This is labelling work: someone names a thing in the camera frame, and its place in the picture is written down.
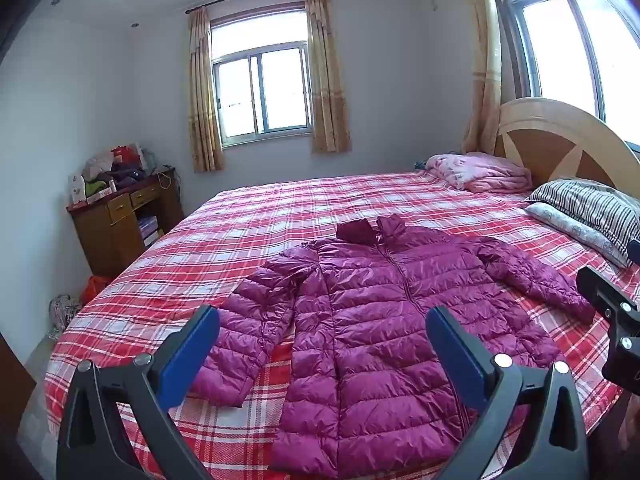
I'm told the sliding window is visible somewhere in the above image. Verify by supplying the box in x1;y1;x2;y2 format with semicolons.
210;10;313;148

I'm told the purple down jacket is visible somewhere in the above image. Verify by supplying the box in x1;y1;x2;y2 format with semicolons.
190;214;597;480

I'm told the patterned cloth bag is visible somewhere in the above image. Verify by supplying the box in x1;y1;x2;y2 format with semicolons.
47;295;83;341

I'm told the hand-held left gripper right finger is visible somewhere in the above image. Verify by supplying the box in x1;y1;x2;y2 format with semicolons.
426;305;591;480

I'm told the pile of clutter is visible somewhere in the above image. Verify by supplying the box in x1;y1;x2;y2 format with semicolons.
69;144;176;206

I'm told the large window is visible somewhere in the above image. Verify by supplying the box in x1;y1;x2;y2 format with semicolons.
487;0;640;151

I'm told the red plastic bag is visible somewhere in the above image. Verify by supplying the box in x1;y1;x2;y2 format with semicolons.
80;275;113;306

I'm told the yellow patterned curtain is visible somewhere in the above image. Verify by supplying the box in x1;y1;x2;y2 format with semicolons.
460;0;503;156
186;6;224;173
305;0;352;155

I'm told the striped pillow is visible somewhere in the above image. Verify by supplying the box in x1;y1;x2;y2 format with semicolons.
525;177;640;261

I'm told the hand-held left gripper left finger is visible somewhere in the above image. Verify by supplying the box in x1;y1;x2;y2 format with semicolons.
56;304;221;480

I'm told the pink folded blanket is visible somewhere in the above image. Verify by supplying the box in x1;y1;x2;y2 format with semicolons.
425;151;533;193

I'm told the wooden bed headboard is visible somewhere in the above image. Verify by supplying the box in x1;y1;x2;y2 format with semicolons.
492;97;640;191

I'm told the wooden desk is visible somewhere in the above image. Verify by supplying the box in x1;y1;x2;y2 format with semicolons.
67;167;186;278

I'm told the bed with red plaid sheet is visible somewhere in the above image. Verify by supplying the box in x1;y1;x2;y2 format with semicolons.
17;167;640;480

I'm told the grey floral pillow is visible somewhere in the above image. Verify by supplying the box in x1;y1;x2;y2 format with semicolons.
524;202;631;268

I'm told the stack of books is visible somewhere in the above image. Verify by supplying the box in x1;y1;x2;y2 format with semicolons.
137;215;161;246

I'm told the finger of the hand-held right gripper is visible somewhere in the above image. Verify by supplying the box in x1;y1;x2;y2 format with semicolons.
576;265;640;396

